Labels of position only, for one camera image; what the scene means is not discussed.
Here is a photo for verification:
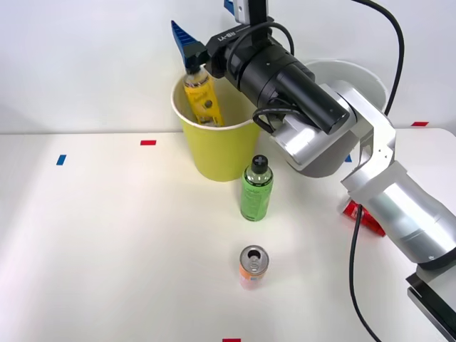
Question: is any green plastic bottle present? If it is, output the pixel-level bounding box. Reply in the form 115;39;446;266
240;154;275;222

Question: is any yellow label plastic bottle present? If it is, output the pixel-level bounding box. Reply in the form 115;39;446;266
182;66;225;128

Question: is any orange drink can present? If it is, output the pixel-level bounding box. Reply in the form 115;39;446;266
238;244;270;291

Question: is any red drink can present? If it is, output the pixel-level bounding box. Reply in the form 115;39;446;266
342;199;387;238

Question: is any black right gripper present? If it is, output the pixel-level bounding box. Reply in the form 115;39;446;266
170;0;276;78

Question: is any silver and black robot torso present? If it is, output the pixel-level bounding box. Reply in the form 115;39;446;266
405;269;456;342

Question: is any yellow-green plastic waste bin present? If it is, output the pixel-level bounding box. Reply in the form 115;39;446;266
170;73;263;182

